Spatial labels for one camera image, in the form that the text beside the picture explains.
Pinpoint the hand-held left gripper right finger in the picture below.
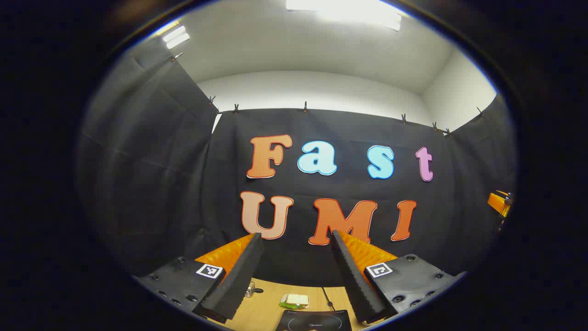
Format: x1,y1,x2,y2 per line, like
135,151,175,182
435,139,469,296
331,229,468,326

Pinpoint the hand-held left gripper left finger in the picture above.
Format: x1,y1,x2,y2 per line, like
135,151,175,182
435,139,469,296
132,232,266,325

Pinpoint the black induction cooktop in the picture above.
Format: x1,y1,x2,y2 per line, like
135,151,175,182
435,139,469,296
276,309,353,331

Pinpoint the toy sandwich with lettuce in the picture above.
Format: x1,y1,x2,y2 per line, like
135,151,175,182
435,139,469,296
279,293,311,310

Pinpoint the row of black cloth clips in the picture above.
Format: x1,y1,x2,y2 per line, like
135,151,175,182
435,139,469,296
172,52,485,137

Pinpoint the large ceiling light panel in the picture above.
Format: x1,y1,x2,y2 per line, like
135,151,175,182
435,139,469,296
285,0,402,32

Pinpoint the small ceiling light panel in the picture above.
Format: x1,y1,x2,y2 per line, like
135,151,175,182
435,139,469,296
154,20,191,50

